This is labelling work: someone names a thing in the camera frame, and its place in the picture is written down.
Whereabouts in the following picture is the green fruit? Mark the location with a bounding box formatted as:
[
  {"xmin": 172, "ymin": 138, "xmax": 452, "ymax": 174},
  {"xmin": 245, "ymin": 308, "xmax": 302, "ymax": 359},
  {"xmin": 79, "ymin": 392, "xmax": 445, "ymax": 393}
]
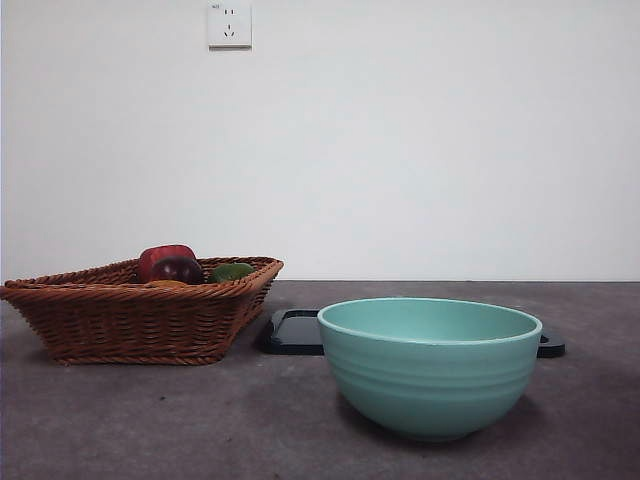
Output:
[{"xmin": 207, "ymin": 262, "xmax": 257, "ymax": 285}]

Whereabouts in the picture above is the brown wicker basket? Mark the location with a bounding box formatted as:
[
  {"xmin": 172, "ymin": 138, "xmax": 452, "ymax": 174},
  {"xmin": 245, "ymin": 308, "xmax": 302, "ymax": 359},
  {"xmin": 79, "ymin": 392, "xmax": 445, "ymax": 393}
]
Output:
[{"xmin": 0, "ymin": 255, "xmax": 285, "ymax": 366}]

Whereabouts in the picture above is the dark green rectangular tray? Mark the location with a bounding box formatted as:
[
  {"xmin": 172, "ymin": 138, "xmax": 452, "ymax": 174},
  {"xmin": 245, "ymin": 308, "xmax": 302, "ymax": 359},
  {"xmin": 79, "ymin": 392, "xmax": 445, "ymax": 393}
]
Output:
[{"xmin": 255, "ymin": 307, "xmax": 567, "ymax": 359}]

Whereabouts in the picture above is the red apple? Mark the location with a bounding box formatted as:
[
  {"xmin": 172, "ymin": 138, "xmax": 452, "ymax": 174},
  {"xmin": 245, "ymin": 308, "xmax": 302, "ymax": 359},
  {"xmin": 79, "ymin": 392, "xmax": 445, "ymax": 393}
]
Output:
[{"xmin": 137, "ymin": 243, "xmax": 198, "ymax": 283}]

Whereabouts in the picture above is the teal ceramic bowl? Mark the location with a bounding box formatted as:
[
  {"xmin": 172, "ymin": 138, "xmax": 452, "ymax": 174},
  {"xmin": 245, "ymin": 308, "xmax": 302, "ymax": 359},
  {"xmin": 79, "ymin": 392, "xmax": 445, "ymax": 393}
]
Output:
[{"xmin": 317, "ymin": 296, "xmax": 544, "ymax": 444}]

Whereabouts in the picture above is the dark purple plum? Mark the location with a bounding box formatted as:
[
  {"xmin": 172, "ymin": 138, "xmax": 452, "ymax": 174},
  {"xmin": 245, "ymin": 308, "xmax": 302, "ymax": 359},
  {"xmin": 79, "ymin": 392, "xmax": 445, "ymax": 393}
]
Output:
[{"xmin": 149, "ymin": 255, "xmax": 206, "ymax": 285}]

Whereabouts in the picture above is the white wall socket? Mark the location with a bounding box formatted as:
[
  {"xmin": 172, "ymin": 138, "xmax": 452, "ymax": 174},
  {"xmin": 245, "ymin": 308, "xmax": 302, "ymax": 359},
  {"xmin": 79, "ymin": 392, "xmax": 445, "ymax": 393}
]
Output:
[{"xmin": 207, "ymin": 0, "xmax": 253, "ymax": 51}]

